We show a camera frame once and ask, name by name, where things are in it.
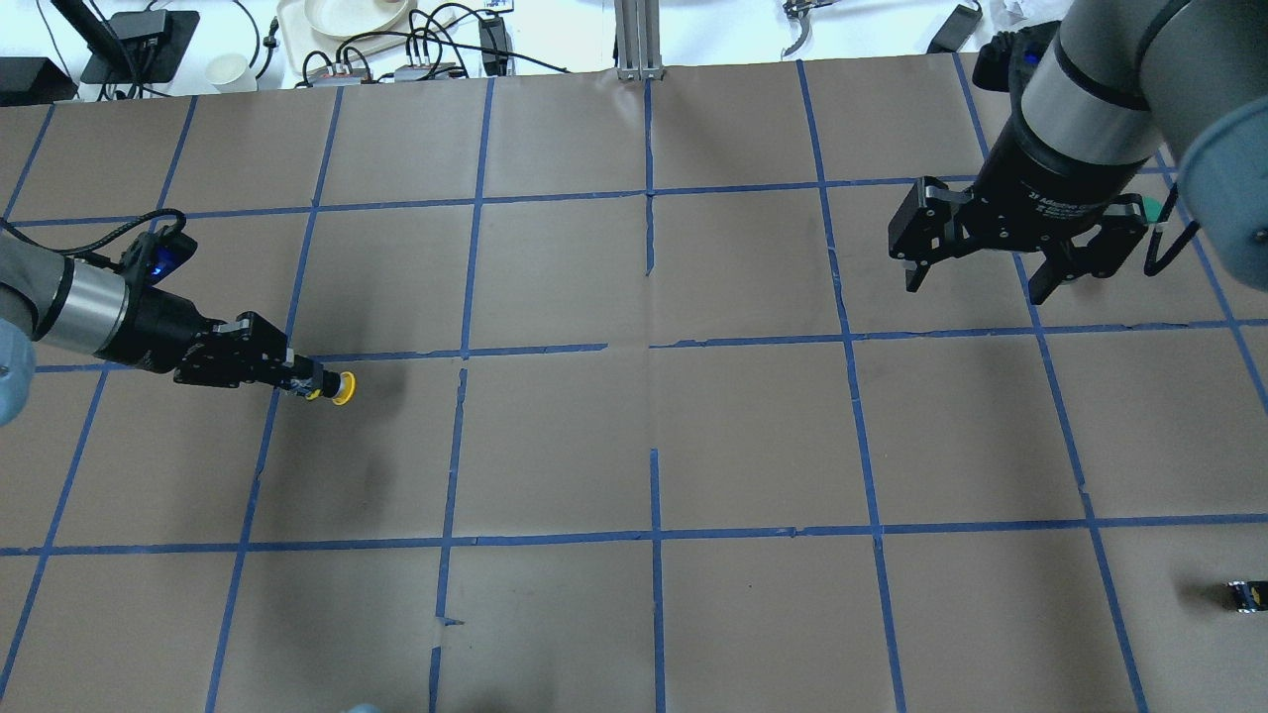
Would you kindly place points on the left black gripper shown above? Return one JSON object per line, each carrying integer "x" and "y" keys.
{"x": 161, "y": 332}

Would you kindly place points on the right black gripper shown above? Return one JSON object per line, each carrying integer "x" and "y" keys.
{"x": 1052, "y": 186}

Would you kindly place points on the yellow push button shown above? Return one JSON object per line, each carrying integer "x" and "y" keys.
{"x": 337, "y": 386}

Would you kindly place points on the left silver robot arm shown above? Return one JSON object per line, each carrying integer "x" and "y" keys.
{"x": 116, "y": 312}

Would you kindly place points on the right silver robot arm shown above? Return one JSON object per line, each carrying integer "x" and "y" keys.
{"x": 1129, "y": 121}

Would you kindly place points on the black stand base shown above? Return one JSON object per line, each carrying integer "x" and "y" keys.
{"x": 136, "y": 47}

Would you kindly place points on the black power adapter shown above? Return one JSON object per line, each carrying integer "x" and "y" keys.
{"x": 957, "y": 28}

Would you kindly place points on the usb hub board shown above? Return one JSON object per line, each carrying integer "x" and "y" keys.
{"x": 427, "y": 71}
{"x": 339, "y": 74}

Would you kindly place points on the white paper cup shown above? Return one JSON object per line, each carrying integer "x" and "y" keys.
{"x": 231, "y": 73}

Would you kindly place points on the beige plate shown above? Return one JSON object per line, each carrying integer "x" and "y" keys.
{"x": 344, "y": 19}

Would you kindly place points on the aluminium frame post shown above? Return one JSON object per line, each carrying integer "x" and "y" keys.
{"x": 638, "y": 55}

